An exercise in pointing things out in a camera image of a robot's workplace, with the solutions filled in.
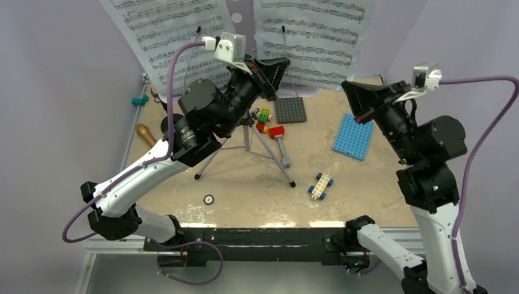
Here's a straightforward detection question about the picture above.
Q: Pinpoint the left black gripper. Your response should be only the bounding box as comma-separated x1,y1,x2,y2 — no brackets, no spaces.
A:
215,54,289,137

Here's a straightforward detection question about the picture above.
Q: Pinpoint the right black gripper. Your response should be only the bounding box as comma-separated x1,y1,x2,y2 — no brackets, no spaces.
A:
342,79,421,164

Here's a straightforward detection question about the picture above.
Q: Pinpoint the sheet music page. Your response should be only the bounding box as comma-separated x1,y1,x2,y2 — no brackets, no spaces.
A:
253,0,378,91
101,0,234,96

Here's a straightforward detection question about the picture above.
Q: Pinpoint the gold microphone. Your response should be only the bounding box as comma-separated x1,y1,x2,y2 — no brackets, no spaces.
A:
135,123,157,148

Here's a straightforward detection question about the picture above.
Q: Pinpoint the black microphone stand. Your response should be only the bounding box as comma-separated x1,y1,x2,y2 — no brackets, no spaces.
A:
150,85,184,141

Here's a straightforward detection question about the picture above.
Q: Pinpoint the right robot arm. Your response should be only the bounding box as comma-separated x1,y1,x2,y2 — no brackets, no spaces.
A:
342,81,485,293

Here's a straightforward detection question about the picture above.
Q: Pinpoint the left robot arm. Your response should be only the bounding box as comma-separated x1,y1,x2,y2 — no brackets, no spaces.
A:
81,56,290,251

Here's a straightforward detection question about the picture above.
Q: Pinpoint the light blue lego baseplate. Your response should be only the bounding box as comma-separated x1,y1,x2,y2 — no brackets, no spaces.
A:
332,113,375,161

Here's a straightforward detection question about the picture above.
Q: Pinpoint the green yellow lego brick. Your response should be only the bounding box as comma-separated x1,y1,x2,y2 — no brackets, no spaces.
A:
257,108,272,123

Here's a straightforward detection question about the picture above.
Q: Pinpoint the dark grey lego baseplate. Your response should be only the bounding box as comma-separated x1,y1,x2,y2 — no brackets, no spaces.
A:
274,97,307,124

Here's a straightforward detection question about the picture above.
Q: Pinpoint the red yellow lego piece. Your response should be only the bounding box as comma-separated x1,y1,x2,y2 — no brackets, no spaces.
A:
255,121,269,134

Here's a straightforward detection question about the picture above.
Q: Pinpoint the red and grey lego hammer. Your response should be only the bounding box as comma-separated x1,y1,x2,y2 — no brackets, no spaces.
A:
267,126,291,168

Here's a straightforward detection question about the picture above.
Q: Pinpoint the white blue lego car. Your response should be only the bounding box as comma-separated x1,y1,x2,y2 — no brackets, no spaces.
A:
308,173,334,200

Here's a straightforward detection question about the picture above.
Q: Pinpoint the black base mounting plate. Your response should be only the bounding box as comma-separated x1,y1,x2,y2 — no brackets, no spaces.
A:
144,227,376,272

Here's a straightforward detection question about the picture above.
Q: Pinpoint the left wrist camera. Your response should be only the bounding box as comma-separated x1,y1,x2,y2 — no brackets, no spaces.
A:
202,32,252,75

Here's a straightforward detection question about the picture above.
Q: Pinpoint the teal clamp on rail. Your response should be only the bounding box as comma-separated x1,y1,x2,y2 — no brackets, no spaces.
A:
131,94,149,106

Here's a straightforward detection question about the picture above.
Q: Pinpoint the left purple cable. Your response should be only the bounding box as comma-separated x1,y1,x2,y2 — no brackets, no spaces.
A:
61,38,207,244

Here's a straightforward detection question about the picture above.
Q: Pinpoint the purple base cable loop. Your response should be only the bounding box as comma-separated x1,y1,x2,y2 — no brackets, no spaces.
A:
157,239,225,285

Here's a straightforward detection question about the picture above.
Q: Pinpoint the aluminium frame rail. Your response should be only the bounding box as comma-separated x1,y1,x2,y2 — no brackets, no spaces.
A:
73,73,155,294

